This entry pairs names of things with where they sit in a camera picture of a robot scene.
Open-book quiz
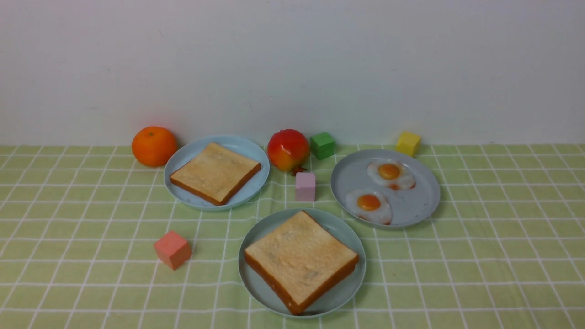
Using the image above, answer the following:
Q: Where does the fried egg front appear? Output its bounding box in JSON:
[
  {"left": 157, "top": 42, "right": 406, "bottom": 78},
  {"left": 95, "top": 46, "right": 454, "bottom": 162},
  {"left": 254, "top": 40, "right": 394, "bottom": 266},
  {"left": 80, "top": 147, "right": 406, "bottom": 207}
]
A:
[{"left": 345, "top": 189, "right": 393, "bottom": 226}]

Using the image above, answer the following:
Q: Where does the fried egg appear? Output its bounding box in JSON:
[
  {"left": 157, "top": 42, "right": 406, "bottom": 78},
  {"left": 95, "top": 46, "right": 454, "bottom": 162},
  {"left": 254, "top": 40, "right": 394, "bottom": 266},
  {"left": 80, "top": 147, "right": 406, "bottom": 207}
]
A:
[
  {"left": 367, "top": 159, "right": 416, "bottom": 190},
  {"left": 345, "top": 189, "right": 393, "bottom": 226}
]

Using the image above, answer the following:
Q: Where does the toast slice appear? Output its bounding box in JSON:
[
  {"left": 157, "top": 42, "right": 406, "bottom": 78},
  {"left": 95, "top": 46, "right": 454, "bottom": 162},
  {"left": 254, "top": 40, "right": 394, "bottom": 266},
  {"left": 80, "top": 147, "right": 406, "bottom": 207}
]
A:
[
  {"left": 244, "top": 210, "right": 360, "bottom": 316},
  {"left": 170, "top": 142, "right": 261, "bottom": 206}
]

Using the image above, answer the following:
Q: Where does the red yellow apple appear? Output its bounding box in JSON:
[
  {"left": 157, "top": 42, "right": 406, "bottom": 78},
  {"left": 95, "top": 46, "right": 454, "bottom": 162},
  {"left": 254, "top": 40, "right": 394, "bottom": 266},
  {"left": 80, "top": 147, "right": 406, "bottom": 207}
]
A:
[{"left": 266, "top": 129, "right": 311, "bottom": 176}]

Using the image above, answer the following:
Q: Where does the pink lilac cube block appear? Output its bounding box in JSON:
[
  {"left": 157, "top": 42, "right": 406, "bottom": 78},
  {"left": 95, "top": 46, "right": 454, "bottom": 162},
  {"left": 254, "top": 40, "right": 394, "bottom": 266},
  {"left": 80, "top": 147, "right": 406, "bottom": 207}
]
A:
[{"left": 295, "top": 172, "right": 316, "bottom": 202}]

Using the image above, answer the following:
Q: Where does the green cube block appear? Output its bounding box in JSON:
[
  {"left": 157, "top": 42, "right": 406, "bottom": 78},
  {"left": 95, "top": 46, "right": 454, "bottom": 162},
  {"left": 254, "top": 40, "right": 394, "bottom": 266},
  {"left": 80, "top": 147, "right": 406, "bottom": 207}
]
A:
[{"left": 310, "top": 132, "right": 335, "bottom": 160}]

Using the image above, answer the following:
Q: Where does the grey egg plate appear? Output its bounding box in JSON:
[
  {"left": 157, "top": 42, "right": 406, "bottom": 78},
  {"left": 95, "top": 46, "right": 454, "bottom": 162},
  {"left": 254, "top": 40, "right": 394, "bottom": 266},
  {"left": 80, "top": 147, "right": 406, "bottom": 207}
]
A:
[{"left": 330, "top": 149, "right": 441, "bottom": 229}]

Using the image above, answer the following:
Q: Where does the fried egg back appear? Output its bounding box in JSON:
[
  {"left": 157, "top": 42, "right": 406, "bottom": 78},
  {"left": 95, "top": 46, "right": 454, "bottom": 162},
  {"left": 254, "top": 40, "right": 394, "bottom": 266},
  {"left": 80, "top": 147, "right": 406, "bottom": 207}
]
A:
[{"left": 367, "top": 159, "right": 416, "bottom": 190}]

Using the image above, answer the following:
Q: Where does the light blue bread plate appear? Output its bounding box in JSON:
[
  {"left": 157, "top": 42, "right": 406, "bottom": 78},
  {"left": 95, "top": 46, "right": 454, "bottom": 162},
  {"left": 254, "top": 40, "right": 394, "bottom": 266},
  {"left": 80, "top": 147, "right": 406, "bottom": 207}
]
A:
[{"left": 164, "top": 135, "right": 270, "bottom": 211}]

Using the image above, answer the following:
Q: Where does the yellow cube block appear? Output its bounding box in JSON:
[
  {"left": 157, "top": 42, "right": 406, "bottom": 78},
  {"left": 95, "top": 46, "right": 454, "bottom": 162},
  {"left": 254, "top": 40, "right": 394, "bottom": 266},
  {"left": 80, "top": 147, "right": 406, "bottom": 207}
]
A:
[{"left": 395, "top": 131, "right": 421, "bottom": 158}]

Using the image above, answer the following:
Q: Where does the light green center plate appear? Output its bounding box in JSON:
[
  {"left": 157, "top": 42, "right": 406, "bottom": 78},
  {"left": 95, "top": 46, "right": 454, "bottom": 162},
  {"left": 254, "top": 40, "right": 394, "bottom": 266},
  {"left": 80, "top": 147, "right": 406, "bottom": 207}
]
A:
[{"left": 238, "top": 208, "right": 367, "bottom": 319}]

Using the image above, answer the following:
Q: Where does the orange fruit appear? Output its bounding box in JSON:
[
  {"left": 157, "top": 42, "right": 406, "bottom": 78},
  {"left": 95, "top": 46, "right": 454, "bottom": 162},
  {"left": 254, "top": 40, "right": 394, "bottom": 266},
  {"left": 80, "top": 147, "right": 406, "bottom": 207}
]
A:
[{"left": 131, "top": 126, "right": 178, "bottom": 167}]

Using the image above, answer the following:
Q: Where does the salmon cube block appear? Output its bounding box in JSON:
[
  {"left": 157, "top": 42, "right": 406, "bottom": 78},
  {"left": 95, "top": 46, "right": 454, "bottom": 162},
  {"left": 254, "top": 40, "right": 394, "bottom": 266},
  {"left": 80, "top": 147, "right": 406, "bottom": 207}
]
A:
[{"left": 153, "top": 230, "right": 192, "bottom": 271}]

